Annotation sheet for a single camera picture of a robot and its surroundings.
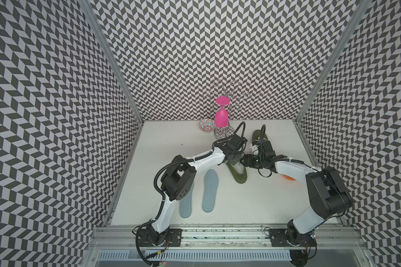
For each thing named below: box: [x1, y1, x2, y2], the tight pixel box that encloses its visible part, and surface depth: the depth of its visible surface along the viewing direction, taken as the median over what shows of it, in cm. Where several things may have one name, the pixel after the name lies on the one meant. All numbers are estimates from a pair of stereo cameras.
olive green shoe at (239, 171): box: [225, 160, 248, 184], surface depth 91 cm
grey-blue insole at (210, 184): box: [201, 168, 219, 214], surface depth 88 cm
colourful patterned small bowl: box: [198, 118, 216, 133], surface depth 116 cm
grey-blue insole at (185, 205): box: [179, 181, 195, 219], surface depth 82 cm
